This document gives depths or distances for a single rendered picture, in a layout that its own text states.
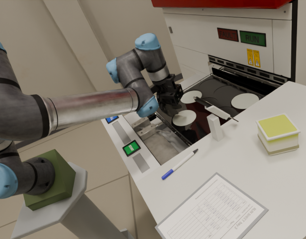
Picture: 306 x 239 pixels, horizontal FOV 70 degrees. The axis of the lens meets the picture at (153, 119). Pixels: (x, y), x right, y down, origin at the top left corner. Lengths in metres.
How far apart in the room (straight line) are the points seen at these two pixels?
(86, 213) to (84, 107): 0.70
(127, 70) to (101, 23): 2.12
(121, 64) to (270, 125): 0.46
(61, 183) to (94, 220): 0.31
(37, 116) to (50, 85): 2.63
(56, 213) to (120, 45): 2.22
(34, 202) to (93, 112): 0.60
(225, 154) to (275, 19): 0.45
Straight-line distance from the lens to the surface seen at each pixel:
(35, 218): 1.08
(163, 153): 0.83
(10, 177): 0.85
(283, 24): 0.82
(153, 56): 0.73
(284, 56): 0.86
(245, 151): 0.65
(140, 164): 0.72
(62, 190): 0.99
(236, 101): 0.94
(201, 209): 0.56
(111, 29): 2.81
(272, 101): 0.81
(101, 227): 1.26
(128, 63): 0.72
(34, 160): 1.00
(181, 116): 0.93
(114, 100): 0.59
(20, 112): 0.48
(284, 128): 0.61
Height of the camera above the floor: 1.46
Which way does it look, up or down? 35 degrees down
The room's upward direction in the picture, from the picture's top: 25 degrees counter-clockwise
